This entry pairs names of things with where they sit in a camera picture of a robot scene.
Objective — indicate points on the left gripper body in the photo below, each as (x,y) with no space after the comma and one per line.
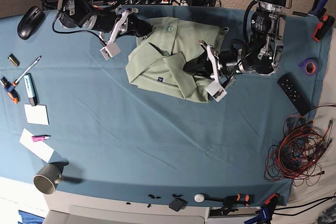
(228,59)

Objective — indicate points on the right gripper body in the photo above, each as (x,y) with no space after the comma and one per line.
(112,25)

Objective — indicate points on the sage green T-shirt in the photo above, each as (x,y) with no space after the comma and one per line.
(156,64)

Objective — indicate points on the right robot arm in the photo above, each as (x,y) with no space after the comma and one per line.
(78,13)

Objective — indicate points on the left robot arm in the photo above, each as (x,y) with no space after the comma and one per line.
(260,50)

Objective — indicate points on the black remote control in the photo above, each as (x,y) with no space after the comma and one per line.
(293,91)

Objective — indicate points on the black computer mouse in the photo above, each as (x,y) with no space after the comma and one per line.
(30,22)

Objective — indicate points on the purple tape roll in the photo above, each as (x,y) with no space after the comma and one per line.
(309,66)

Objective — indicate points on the blue table cloth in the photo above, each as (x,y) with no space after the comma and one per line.
(125,143)

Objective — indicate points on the light blue highlighter marker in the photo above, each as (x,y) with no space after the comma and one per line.
(30,90)

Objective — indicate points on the orange black clamp top right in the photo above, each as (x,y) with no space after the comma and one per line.
(326,22)

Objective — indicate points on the silver pen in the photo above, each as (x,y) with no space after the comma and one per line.
(15,83)

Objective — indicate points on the white square paper note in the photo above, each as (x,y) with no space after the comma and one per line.
(36,114)

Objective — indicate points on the blue spring clamp top right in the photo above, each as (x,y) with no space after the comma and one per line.
(318,8)

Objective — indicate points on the blue orange screwdriver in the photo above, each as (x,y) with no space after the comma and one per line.
(10,89)

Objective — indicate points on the white round puck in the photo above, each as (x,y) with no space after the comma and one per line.
(199,198)

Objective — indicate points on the orange black bar clamp bottom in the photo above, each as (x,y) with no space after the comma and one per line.
(229,203)

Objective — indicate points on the black square plate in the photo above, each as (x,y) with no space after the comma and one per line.
(177,204)

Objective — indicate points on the small pink glue tube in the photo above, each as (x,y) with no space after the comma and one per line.
(40,138)

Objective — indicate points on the white rectangular paper slip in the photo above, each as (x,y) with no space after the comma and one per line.
(39,148)

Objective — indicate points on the blue black clamp bottom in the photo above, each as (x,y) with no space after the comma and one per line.
(264,214)

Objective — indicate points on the grey ceramic mug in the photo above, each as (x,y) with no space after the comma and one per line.
(50,176)

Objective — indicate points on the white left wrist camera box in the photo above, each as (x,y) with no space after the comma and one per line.
(216,91)

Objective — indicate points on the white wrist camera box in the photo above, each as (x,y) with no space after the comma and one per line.
(216,91)
(110,50)

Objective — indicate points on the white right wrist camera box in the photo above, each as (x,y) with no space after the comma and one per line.
(110,50)

